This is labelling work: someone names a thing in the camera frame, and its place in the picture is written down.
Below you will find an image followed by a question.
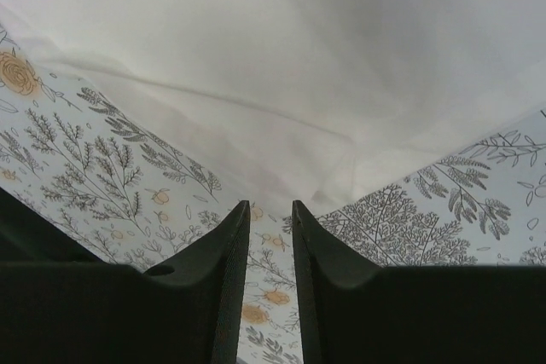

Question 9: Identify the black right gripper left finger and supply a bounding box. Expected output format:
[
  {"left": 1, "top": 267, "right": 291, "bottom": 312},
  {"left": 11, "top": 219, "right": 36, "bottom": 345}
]
[{"left": 1, "top": 193, "right": 250, "bottom": 363}]

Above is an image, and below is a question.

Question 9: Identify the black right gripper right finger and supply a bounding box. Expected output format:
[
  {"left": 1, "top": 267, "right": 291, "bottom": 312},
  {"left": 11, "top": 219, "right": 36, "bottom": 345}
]
[{"left": 292, "top": 201, "right": 545, "bottom": 363}]

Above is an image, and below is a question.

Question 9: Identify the white t shirt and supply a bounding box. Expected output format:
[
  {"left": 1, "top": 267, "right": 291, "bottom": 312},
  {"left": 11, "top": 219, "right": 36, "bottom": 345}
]
[{"left": 1, "top": 0, "right": 545, "bottom": 211}]

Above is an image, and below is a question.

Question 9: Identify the floral patterned table mat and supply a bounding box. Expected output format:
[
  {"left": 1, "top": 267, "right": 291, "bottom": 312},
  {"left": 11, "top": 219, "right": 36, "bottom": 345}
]
[{"left": 1, "top": 33, "right": 545, "bottom": 363}]

